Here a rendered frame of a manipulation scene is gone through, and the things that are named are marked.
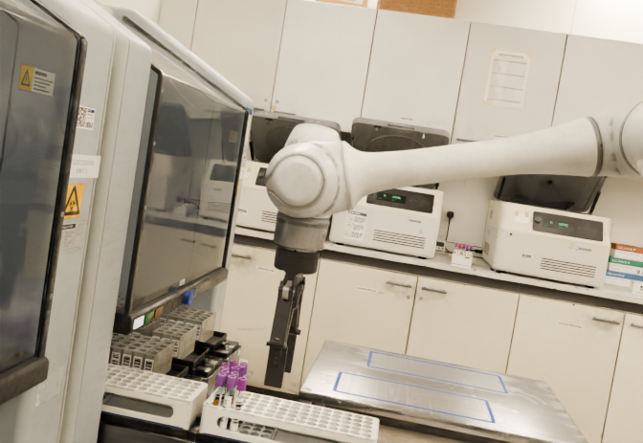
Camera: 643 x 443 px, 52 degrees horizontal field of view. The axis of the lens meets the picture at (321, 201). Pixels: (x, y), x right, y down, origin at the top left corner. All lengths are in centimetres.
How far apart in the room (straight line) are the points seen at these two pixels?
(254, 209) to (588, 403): 195
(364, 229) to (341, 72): 91
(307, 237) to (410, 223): 235
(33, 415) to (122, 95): 46
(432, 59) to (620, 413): 206
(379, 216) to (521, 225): 72
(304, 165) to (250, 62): 299
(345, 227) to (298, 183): 255
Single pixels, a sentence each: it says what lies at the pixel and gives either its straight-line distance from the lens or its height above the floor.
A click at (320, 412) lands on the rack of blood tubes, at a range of 122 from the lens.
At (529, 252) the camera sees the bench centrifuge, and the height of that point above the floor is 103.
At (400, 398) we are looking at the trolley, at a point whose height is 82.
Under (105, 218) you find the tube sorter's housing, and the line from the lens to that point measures 105.
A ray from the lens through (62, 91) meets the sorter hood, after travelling 86.
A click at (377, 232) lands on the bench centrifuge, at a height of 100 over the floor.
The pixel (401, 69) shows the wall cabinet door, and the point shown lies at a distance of 375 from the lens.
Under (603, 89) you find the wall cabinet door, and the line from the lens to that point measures 387.
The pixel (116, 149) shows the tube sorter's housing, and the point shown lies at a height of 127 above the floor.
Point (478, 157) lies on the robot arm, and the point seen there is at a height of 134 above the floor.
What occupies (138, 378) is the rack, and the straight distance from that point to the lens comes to 127.
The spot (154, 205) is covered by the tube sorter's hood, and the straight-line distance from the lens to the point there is 118.
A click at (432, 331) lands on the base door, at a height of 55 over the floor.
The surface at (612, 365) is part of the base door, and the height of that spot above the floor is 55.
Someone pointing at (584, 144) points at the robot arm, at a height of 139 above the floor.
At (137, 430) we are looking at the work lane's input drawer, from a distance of 122.
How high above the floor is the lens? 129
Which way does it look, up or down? 3 degrees down
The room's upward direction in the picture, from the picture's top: 9 degrees clockwise
